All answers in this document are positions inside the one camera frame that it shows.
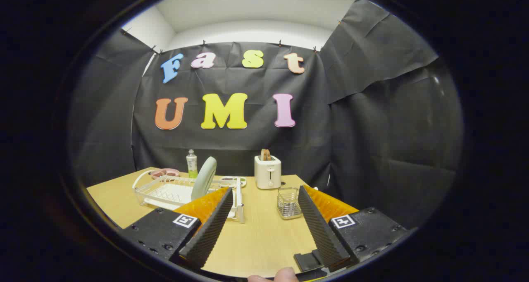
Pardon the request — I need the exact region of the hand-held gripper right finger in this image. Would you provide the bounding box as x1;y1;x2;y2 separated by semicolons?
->
298;185;410;273

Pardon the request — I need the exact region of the white drain tray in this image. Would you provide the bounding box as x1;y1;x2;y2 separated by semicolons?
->
145;184;238;220

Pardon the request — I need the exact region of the pink plate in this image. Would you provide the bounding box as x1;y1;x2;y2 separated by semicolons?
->
150;168;181;179

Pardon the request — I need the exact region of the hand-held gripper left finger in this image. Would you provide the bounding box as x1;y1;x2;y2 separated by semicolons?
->
120;187;234;272

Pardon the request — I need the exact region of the metal wire basket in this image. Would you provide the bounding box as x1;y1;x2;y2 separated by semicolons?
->
277;186;303;220

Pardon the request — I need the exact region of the white wire dish rack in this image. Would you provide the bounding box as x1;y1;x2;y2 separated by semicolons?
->
132;170;245;224

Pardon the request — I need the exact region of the white toaster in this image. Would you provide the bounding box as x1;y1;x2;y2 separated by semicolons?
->
254;155;282;190

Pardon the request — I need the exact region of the pale green plate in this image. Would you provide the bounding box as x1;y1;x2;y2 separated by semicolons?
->
191;156;217;201

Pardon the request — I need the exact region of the black backdrop cloth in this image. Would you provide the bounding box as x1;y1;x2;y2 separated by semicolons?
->
68;0;463;229

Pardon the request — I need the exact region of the white divided tray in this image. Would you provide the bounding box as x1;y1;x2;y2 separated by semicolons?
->
219;176;247;188

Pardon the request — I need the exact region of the plastic bottle with green drink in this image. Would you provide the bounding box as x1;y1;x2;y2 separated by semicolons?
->
186;149;198;179

